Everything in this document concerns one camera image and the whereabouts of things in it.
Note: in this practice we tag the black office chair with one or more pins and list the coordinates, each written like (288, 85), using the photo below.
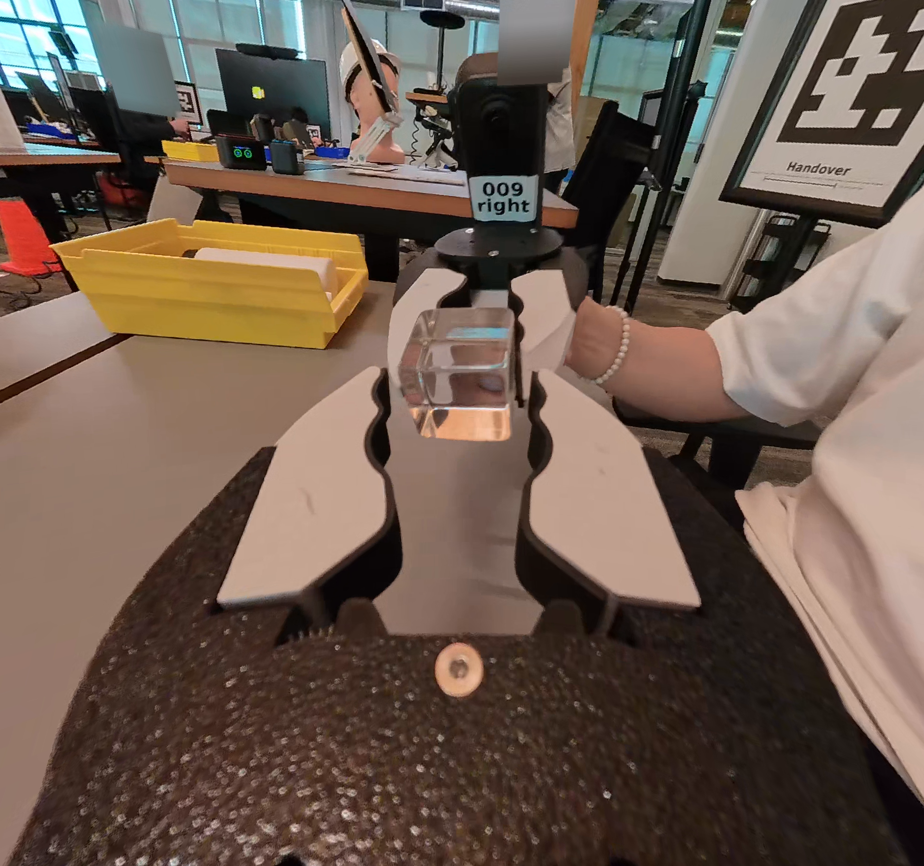
(607, 188)

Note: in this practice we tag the clear acrylic cube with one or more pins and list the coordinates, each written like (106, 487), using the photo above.
(459, 375)

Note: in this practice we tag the orange traffic cone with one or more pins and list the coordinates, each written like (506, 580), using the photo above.
(26, 238)

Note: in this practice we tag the small black box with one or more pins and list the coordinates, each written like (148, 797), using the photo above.
(286, 158)

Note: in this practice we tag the white cylinder with black cap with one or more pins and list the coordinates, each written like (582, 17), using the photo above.
(275, 267)

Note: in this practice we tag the framed marker poster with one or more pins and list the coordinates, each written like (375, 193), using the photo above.
(852, 87)

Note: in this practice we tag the yellow plastic bin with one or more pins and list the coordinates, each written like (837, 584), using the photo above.
(188, 311)
(191, 152)

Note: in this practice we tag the grey desk with wooden edge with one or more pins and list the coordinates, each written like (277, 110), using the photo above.
(361, 188)

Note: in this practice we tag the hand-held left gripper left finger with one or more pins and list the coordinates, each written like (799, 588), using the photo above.
(311, 520)

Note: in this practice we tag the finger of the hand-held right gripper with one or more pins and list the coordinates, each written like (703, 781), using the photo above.
(426, 296)
(546, 321)

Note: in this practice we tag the black television screen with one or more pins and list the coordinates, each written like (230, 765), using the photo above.
(275, 87)

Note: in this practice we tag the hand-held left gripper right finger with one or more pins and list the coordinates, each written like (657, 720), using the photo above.
(614, 520)

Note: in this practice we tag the person's right hand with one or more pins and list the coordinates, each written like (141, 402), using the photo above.
(592, 339)

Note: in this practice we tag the black clock with green display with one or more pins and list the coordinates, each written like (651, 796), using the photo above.
(241, 155)

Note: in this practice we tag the person's right forearm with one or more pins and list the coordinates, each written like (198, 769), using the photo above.
(679, 373)

